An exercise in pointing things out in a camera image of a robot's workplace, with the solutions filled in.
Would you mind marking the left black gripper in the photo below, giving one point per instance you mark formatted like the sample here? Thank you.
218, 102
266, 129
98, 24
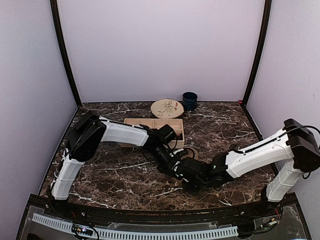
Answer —
168, 168

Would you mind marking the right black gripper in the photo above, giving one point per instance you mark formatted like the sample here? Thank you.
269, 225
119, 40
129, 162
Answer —
191, 190

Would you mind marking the plain brown sock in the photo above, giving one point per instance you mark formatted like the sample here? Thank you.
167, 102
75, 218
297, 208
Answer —
189, 152

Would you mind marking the wooden compartment tray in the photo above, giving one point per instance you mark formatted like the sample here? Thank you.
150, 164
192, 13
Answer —
157, 123

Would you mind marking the argyle black red orange sock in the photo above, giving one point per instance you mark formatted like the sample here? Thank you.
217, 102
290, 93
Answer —
179, 137

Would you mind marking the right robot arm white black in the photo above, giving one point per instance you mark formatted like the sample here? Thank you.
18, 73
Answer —
294, 143

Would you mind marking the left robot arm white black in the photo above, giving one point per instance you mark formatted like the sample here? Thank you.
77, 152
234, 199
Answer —
85, 137

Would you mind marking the cream floral ceramic plate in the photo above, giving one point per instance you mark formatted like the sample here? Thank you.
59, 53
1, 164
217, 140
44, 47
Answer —
167, 108

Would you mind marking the dark blue mug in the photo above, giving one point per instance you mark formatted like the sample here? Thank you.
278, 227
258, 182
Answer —
189, 101

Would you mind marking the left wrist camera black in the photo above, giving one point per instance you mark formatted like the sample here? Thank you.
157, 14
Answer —
167, 133

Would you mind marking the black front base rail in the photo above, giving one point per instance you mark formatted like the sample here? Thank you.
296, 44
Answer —
101, 216

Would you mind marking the white slotted cable duct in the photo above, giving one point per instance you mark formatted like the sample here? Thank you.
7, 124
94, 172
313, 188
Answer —
82, 231

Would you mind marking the right black frame post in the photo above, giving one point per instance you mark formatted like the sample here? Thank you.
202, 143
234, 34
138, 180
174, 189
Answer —
259, 51

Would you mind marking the black frame post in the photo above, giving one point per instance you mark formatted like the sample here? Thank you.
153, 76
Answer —
63, 51
259, 51

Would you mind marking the left black frame post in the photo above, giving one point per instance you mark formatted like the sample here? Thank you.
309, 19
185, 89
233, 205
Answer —
63, 51

